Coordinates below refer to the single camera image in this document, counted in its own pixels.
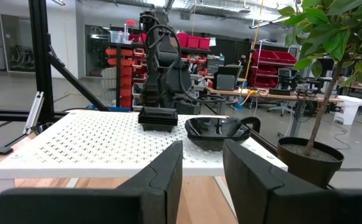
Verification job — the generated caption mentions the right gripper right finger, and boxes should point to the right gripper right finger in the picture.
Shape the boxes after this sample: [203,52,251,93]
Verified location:
[222,139,362,224]

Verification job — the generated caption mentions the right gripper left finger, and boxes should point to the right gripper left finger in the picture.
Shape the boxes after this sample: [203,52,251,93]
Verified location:
[0,140,184,224]

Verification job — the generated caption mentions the black rectangular mini plate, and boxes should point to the black rectangular mini plate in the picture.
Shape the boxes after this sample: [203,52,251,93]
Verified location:
[138,121,179,133]
[138,106,178,118]
[138,115,179,124]

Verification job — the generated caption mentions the black curved square bowl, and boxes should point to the black curved square bowl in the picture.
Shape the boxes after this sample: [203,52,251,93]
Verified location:
[184,117,252,139]
[185,130,252,152]

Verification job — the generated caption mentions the red storage bin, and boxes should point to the red storage bin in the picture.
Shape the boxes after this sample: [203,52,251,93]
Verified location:
[198,37,211,50]
[187,35,201,49]
[176,32,189,48]

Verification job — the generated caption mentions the black equipment box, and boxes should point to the black equipment box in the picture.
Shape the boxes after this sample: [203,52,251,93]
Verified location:
[213,65,243,91]

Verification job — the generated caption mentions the orange bin rack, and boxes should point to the orange bin rack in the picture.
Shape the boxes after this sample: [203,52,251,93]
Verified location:
[105,46,147,109]

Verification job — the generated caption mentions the white perforated shelf riser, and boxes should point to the white perforated shelf riser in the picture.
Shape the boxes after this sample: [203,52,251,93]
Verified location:
[0,109,289,218]

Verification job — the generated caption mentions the clear plastic container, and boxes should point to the clear plastic container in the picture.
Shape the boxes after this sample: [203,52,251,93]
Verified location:
[110,30,123,44]

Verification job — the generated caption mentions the red bin shelf rack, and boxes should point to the red bin shelf rack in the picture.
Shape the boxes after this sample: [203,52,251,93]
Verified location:
[249,40,298,90]

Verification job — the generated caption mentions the long wooden workbench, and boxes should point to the long wooden workbench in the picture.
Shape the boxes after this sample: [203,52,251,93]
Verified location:
[204,86,345,138]

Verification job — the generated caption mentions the ceiling strip lamp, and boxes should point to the ceiling strip lamp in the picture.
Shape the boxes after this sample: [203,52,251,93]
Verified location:
[248,15,291,30]

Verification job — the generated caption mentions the white trash bin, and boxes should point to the white trash bin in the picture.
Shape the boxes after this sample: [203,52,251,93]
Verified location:
[333,95,362,126]

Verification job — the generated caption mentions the aluminium extrusion bar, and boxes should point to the aluminium extrusion bar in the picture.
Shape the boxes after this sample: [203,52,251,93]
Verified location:
[22,91,45,135]

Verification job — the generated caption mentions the small green leafy tree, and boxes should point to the small green leafy tree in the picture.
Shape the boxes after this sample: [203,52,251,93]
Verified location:
[277,0,362,156]

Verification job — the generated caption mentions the yellow hanging cable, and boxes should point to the yellow hanging cable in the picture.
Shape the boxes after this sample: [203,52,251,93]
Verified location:
[239,0,265,106]

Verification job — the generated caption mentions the black clamp handle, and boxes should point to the black clamp handle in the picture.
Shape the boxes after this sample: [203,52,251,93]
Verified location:
[241,116,262,134]

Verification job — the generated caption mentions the black diagonal frame brace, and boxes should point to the black diagonal frame brace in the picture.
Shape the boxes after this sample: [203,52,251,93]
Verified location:
[45,46,109,112]

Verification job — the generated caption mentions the black frame post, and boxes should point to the black frame post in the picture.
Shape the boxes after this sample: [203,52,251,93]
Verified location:
[27,0,55,123]

